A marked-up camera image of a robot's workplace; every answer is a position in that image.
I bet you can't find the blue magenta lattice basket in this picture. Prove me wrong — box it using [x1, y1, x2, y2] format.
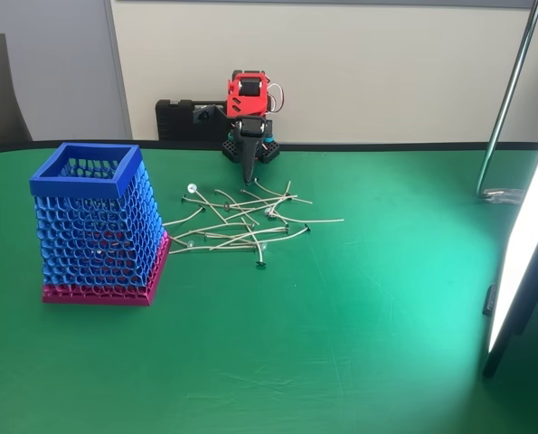
[28, 142, 173, 307]

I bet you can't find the bright LED light panel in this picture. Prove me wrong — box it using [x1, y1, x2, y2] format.
[482, 116, 538, 380]

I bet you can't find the green cloth with black rim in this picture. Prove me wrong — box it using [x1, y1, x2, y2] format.
[0, 139, 538, 434]

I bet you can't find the red white servo cable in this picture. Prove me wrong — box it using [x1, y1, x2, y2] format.
[264, 82, 288, 114]

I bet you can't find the clear plastic stand foot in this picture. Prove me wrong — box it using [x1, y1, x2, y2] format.
[480, 187, 525, 207]

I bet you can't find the black plastic tool case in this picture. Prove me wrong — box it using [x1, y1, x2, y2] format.
[155, 98, 233, 142]

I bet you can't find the metal stand pole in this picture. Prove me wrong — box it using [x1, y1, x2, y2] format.
[475, 0, 538, 196]

